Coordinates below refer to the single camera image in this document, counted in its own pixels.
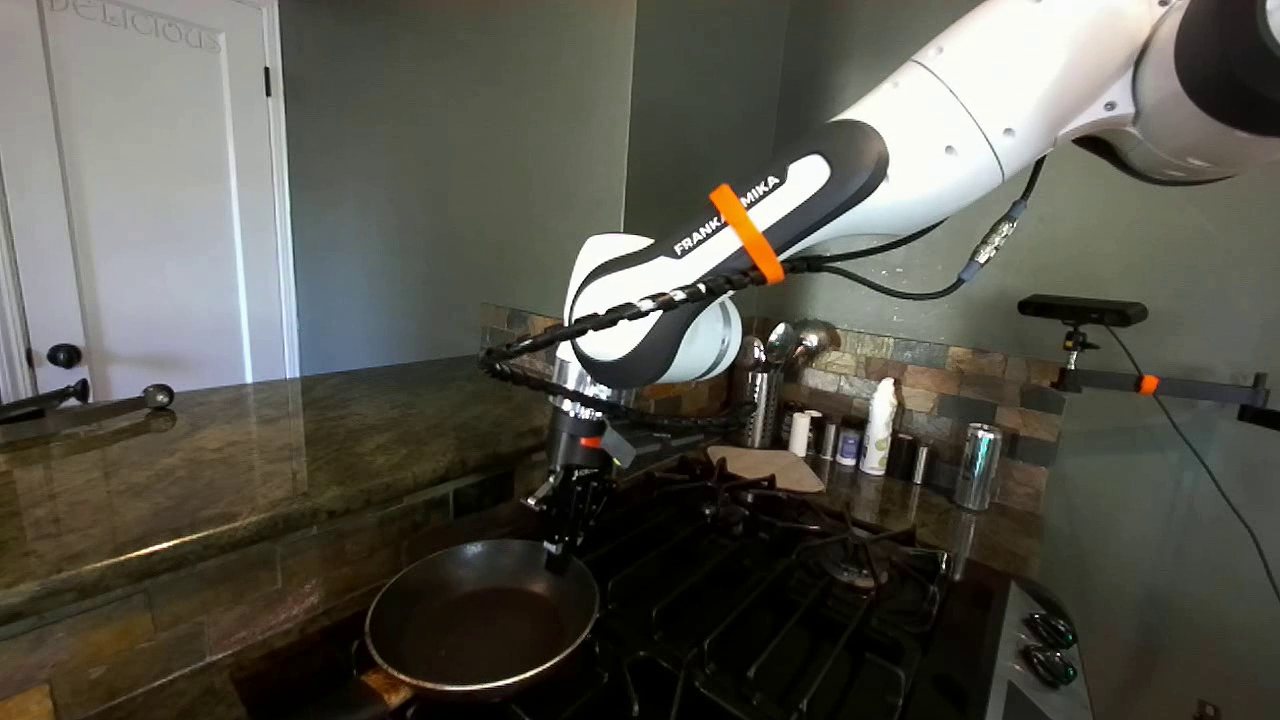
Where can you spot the black door knob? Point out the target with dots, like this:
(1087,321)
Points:
(62,359)

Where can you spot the white quilted pot holder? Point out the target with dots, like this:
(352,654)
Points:
(766,465)

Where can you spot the steel utensil canister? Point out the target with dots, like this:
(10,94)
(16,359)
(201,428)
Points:
(761,405)

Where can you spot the black gas stove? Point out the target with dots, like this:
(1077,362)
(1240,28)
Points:
(772,602)

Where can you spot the black stereo camera bar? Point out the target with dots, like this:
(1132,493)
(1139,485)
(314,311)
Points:
(1080,311)

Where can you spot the small dark jar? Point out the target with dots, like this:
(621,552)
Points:
(844,445)

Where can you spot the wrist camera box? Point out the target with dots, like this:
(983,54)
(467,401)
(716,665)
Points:
(653,445)

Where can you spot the white plastic bottle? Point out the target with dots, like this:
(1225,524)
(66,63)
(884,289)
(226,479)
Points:
(876,432)

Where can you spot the small white cylinder container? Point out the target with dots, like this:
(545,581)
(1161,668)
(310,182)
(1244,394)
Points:
(798,432)

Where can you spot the dark glass bottle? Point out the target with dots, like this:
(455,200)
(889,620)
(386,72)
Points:
(913,461)

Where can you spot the black stove knob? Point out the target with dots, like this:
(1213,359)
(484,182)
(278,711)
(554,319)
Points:
(1055,631)
(1051,665)

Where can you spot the white door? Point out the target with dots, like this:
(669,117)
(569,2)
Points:
(145,200)

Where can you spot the granite raised counter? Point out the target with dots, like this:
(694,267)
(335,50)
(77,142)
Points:
(265,465)

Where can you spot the black frying pan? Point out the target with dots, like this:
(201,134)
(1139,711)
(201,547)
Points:
(481,626)

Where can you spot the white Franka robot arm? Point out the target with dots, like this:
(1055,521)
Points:
(963,104)

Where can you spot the camera mount arm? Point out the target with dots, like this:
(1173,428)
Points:
(1184,389)

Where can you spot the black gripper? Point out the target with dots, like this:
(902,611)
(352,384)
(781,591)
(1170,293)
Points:
(587,479)

